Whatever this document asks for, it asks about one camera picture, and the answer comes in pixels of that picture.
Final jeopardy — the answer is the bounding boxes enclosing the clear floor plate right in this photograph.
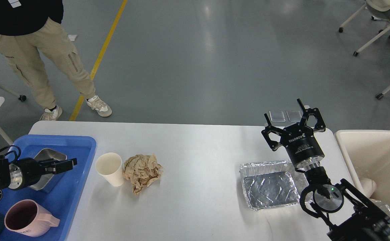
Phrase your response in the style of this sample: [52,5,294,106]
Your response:
[286,110,302,122]

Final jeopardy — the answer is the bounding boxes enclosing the pink ceramic mug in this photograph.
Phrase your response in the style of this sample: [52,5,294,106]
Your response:
[4,199,60,237]

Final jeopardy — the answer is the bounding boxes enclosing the cream paper cup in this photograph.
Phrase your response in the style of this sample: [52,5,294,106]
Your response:
[94,152,125,187]

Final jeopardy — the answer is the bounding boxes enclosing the clear floor plate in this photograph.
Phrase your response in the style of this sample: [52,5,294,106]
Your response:
[286,110,302,122]
[269,111,286,122]

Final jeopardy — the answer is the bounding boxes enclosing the white office chair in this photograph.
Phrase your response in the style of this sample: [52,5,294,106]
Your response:
[338,0,390,57]

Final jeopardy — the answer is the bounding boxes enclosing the blue plastic tray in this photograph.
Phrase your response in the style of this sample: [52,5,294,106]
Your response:
[0,135,96,241]

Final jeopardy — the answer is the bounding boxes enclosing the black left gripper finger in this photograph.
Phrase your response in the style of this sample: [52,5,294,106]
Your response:
[38,158,68,167]
[46,158,77,174]

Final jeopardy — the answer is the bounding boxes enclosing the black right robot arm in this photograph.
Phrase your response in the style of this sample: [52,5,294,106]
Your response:
[261,99,390,241]

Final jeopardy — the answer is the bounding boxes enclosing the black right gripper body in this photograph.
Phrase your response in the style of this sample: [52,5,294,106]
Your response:
[280,123,325,168]

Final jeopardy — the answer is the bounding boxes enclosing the crumpled brown paper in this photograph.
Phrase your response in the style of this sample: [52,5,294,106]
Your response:
[123,154,163,195]

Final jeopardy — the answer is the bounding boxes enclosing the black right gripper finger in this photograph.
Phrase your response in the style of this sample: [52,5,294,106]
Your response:
[261,113,286,152]
[297,98,326,134]

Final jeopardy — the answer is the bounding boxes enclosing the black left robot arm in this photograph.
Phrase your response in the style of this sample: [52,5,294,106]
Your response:
[0,145,77,200]

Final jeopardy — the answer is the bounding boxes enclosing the clear floor plate left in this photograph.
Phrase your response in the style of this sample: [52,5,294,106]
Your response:
[269,111,286,122]

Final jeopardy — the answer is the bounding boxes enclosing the cream plastic bin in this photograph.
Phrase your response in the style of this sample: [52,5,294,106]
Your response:
[335,130,390,206]

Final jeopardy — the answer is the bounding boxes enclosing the stainless steel square tray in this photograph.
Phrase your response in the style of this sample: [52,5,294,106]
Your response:
[29,148,67,193]

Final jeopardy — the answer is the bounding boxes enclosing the person in khaki trousers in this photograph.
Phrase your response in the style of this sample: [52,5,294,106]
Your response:
[0,0,112,121]

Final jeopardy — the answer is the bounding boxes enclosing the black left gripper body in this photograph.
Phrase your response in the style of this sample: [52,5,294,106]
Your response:
[8,158,53,190]

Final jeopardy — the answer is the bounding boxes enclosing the aluminium foil tray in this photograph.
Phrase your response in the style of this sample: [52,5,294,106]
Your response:
[239,160,308,212]

